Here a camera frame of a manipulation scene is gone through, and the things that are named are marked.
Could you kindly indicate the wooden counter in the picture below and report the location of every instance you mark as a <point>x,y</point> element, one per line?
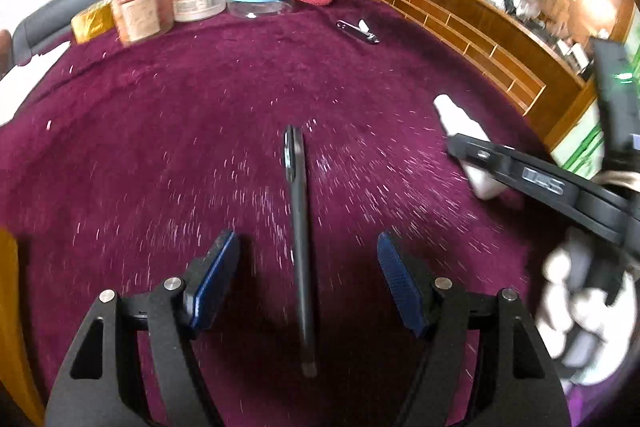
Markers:
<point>475,37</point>

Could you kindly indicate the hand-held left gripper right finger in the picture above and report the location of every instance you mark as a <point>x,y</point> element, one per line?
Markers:
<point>400,287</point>

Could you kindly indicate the burgundy velvet tablecloth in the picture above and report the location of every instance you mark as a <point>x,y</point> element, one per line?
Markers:
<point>175,132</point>

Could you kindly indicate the person's right hand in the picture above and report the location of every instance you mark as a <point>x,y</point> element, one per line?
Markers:
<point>555,307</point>

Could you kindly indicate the jar with orange label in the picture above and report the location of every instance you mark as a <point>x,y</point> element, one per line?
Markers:
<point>142,14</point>

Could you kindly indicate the plain white bottle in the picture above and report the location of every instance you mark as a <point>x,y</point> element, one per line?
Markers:
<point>460,119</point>

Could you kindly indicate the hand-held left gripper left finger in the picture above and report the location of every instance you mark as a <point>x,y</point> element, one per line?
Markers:
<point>215,277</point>

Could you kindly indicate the green white carton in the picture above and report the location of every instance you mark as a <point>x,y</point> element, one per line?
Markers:
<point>582,147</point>

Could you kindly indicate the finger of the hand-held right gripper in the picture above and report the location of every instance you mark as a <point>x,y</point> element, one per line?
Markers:
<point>520,174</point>

